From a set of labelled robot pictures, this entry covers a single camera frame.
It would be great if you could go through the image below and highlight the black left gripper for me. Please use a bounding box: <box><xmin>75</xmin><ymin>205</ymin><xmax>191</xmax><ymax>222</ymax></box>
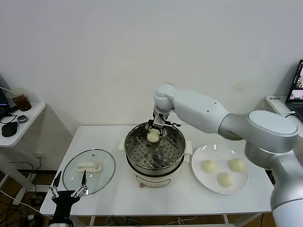
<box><xmin>49</xmin><ymin>170</ymin><xmax>89</xmax><ymax>218</ymax></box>

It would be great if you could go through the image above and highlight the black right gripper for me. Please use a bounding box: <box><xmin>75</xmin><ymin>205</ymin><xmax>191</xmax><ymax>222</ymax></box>
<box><xmin>144</xmin><ymin>119</ymin><xmax>171</xmax><ymax>140</ymax></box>

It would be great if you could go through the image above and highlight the white steamed baozi bun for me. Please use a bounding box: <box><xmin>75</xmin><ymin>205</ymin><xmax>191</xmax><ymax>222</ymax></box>
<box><xmin>201</xmin><ymin>160</ymin><xmax>218</xmax><ymax>175</ymax></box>
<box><xmin>217</xmin><ymin>172</ymin><xmax>235</xmax><ymax>189</ymax></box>
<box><xmin>228</xmin><ymin>158</ymin><xmax>245</xmax><ymax>173</ymax></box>
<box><xmin>146</xmin><ymin>129</ymin><xmax>160</xmax><ymax>143</ymax></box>

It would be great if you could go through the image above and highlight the glass lid with cream handle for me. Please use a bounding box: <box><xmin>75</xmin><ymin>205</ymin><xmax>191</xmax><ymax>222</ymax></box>
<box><xmin>62</xmin><ymin>148</ymin><xmax>116</xmax><ymax>196</ymax></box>

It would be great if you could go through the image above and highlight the perforated steel steamer basket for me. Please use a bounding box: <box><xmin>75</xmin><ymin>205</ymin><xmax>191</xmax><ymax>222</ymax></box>
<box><xmin>125</xmin><ymin>122</ymin><xmax>187</xmax><ymax>175</ymax></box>

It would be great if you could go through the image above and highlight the cream electric cooker base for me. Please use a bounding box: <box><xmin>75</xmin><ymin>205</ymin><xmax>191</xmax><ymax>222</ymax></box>
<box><xmin>117</xmin><ymin>139</ymin><xmax>193</xmax><ymax>189</ymax></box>

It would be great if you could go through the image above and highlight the white round plate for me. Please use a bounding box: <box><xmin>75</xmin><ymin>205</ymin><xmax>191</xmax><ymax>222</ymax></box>
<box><xmin>191</xmin><ymin>144</ymin><xmax>250</xmax><ymax>195</ymax></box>

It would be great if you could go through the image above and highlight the white side desk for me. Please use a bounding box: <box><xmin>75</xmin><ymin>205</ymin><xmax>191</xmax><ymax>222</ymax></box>
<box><xmin>0</xmin><ymin>102</ymin><xmax>47</xmax><ymax>205</ymax></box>
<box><xmin>265</xmin><ymin>96</ymin><xmax>303</xmax><ymax>119</ymax></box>

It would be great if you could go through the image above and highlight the black computer mouse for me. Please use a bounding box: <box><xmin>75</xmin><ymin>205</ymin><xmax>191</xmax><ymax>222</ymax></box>
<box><xmin>1</xmin><ymin>122</ymin><xmax>18</xmax><ymax>137</ymax></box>

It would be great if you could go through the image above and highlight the plastic iced coffee cup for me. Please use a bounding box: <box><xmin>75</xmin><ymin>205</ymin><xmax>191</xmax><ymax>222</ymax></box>
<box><xmin>6</xmin><ymin>88</ymin><xmax>32</xmax><ymax>112</ymax></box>

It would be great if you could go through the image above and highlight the dark laptop with purple screen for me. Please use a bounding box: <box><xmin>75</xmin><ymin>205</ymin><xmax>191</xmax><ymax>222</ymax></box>
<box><xmin>0</xmin><ymin>73</ymin><xmax>16</xmax><ymax>116</ymax></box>

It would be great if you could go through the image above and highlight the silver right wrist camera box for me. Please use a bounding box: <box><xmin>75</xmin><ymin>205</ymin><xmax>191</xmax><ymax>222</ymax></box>
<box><xmin>153</xmin><ymin>113</ymin><xmax>166</xmax><ymax>126</ymax></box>

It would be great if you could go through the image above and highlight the black floor cable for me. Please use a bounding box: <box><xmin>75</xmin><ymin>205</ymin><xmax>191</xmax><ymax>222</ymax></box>
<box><xmin>9</xmin><ymin>162</ymin><xmax>38</xmax><ymax>197</ymax></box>

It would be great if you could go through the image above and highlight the thin black desk cable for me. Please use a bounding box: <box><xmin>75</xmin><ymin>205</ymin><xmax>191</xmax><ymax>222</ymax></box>
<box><xmin>0</xmin><ymin>113</ymin><xmax>18</xmax><ymax>125</ymax></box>

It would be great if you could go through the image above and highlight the black laptop showing camera views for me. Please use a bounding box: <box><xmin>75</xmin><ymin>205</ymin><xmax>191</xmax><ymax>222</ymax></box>
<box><xmin>285</xmin><ymin>60</ymin><xmax>303</xmax><ymax>112</ymax></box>

